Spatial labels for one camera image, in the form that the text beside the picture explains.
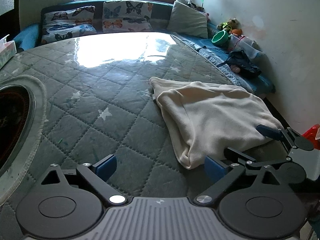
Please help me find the cream white sweater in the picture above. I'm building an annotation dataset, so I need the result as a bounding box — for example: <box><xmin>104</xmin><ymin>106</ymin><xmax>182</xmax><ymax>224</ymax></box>
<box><xmin>149</xmin><ymin>77</ymin><xmax>283</xmax><ymax>170</ymax></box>

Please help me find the dark clothes pile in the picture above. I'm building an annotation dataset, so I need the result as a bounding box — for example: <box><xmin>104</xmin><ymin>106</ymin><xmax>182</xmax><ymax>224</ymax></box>
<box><xmin>217</xmin><ymin>50</ymin><xmax>262</xmax><ymax>79</ymax></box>

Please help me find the red plastic object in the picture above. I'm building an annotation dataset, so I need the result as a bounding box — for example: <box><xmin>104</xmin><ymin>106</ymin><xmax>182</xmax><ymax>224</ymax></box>
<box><xmin>302</xmin><ymin>124</ymin><xmax>320</xmax><ymax>150</ymax></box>

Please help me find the grey quilted star tablecloth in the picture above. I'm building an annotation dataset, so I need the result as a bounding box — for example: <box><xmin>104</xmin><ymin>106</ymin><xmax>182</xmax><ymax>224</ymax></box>
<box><xmin>1</xmin><ymin>33</ymin><xmax>230</xmax><ymax>239</ymax></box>

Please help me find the clear plastic storage box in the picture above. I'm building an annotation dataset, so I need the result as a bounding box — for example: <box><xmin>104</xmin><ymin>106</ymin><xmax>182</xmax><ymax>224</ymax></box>
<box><xmin>228</xmin><ymin>34</ymin><xmax>265</xmax><ymax>60</ymax></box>

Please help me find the blue sofa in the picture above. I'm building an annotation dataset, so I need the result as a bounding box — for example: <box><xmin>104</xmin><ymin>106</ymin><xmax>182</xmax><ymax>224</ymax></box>
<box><xmin>14</xmin><ymin>0</ymin><xmax>276</xmax><ymax>96</ymax></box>

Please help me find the round black induction cooktop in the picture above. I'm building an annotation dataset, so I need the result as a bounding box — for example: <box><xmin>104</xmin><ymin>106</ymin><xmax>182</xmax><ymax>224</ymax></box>
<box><xmin>1</xmin><ymin>85</ymin><xmax>35</xmax><ymax>174</ymax></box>

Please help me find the green plastic bowl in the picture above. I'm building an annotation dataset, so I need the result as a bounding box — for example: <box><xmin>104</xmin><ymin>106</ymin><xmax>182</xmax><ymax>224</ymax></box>
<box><xmin>212</xmin><ymin>30</ymin><xmax>229</xmax><ymax>46</ymax></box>

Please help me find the plush toy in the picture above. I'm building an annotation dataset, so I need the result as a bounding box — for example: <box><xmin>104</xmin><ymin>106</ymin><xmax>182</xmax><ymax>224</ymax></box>
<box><xmin>216</xmin><ymin>18</ymin><xmax>242</xmax><ymax>36</ymax></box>

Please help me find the plain grey pillow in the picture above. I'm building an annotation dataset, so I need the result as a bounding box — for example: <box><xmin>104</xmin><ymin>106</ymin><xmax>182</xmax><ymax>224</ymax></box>
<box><xmin>167</xmin><ymin>0</ymin><xmax>208</xmax><ymax>38</ymax></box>

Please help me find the tissue box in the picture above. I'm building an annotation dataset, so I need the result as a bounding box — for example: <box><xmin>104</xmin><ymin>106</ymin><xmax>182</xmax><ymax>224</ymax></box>
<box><xmin>0</xmin><ymin>35</ymin><xmax>17</xmax><ymax>69</ymax></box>

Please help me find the left butterfly cushion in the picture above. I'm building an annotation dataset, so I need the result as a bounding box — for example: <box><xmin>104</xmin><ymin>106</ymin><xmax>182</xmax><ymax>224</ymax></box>
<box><xmin>41</xmin><ymin>6</ymin><xmax>97</xmax><ymax>44</ymax></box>

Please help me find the butterfly cushion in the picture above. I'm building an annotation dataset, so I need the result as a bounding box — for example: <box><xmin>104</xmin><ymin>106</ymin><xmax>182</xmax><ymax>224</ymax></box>
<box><xmin>41</xmin><ymin>6</ymin><xmax>97</xmax><ymax>44</ymax></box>
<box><xmin>102</xmin><ymin>0</ymin><xmax>153</xmax><ymax>33</ymax></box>

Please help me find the right butterfly cushion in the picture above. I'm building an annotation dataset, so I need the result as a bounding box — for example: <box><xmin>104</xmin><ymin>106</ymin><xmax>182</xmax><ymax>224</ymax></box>
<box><xmin>102</xmin><ymin>0</ymin><xmax>153</xmax><ymax>33</ymax></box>

